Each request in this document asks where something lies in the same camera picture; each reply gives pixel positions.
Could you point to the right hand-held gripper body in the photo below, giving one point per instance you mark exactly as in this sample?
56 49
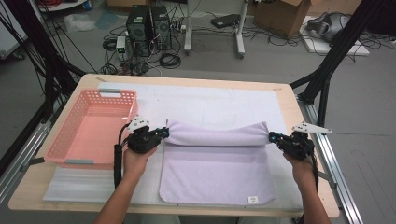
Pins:
297 146

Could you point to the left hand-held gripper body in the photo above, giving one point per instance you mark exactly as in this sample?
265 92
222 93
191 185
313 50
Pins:
141 141

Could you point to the pink plastic basket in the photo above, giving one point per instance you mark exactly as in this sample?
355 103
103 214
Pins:
93 137

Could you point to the lilac printed towel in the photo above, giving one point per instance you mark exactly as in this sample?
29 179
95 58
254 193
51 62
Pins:
214 174

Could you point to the person's left hand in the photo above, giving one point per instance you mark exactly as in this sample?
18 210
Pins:
135 165

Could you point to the person's right hand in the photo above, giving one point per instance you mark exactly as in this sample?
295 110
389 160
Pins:
303 171

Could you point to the white grid mat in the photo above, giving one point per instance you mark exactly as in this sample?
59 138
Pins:
202 99

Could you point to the white foam sheet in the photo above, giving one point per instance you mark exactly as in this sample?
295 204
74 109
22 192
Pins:
77 186

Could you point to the small white power box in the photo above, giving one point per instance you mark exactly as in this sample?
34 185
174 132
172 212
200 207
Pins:
120 43

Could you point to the white floor board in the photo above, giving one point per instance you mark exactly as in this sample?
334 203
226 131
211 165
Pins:
323 48

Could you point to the large black computer tower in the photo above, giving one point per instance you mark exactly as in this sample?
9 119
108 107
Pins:
138 31

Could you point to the slim black computer tower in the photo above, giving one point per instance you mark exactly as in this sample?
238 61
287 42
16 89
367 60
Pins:
162 28

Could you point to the white wheeled stand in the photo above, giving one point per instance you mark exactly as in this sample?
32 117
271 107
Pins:
187 31

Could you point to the brown cardboard box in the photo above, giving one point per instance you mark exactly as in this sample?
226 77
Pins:
280 18

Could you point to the grey rounded device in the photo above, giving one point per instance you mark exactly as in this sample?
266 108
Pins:
330 26

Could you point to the blue floor sheet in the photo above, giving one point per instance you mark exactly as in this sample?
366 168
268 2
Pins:
107 19

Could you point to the black flat box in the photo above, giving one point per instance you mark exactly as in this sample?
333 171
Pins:
225 21

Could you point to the clear plastic bag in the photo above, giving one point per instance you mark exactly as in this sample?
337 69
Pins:
79 22

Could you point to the round white table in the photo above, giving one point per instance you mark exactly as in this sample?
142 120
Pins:
67 5

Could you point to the white cabinet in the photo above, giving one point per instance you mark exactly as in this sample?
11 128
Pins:
9 37

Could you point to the aluminium rail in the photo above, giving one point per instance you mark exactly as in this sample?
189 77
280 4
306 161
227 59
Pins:
339 168
28 146

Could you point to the grey metal bracket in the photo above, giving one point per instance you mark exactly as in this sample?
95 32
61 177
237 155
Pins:
34 161
330 182

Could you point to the black frame stand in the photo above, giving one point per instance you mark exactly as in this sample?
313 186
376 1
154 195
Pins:
46 62
339 46

